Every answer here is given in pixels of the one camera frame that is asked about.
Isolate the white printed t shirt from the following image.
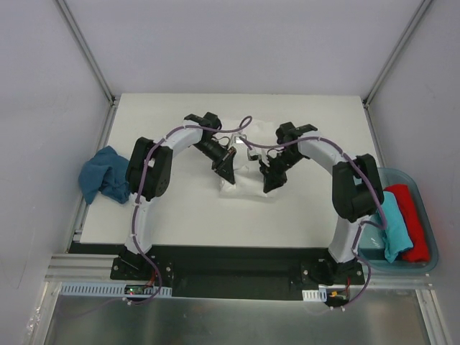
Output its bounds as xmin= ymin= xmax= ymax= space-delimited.
xmin=218 ymin=119 xmax=277 ymax=198

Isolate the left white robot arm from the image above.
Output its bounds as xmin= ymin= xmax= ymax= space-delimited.
xmin=119 ymin=112 xmax=236 ymax=280

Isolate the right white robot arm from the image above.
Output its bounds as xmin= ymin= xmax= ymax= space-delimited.
xmin=259 ymin=122 xmax=385 ymax=284

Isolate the teal plastic bin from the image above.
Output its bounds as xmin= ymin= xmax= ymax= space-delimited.
xmin=359 ymin=167 xmax=438 ymax=274

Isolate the dark blue t shirt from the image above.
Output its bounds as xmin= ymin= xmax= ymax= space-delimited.
xmin=78 ymin=146 xmax=130 ymax=205

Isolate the cyan rolled t shirt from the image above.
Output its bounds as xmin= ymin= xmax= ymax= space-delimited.
xmin=372 ymin=191 xmax=413 ymax=263

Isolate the red rolled t shirt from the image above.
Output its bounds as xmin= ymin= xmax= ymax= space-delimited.
xmin=384 ymin=184 xmax=430 ymax=262

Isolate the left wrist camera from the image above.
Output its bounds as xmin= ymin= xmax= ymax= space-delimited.
xmin=229 ymin=132 xmax=247 ymax=146

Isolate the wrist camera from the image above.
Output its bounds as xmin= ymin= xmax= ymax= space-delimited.
xmin=229 ymin=132 xmax=247 ymax=146
xmin=247 ymin=147 xmax=268 ymax=164

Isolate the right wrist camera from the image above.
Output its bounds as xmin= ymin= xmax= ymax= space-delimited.
xmin=247 ymin=147 xmax=268 ymax=164

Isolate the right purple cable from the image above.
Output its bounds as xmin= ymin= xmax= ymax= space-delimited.
xmin=239 ymin=135 xmax=388 ymax=312

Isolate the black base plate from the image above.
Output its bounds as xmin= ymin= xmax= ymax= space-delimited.
xmin=68 ymin=242 xmax=366 ymax=300

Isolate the right slotted cable duct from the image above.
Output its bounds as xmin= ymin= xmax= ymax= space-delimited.
xmin=302 ymin=287 xmax=327 ymax=303

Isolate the slotted cable duct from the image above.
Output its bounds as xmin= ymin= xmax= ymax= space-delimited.
xmin=60 ymin=282 xmax=173 ymax=298
xmin=302 ymin=287 xmax=327 ymax=303

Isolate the left slotted cable duct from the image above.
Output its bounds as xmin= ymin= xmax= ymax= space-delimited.
xmin=60 ymin=282 xmax=173 ymax=298

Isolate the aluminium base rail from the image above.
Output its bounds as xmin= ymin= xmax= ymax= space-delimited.
xmin=45 ymin=229 xmax=116 ymax=280

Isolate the left aluminium frame post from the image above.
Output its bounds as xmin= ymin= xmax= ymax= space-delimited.
xmin=53 ymin=0 xmax=119 ymax=105

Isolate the aluminium frame post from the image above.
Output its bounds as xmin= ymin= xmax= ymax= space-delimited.
xmin=53 ymin=0 xmax=119 ymax=105
xmin=362 ymin=0 xmax=435 ymax=109

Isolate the right aluminium frame post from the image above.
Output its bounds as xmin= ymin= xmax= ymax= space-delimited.
xmin=362 ymin=0 xmax=435 ymax=109

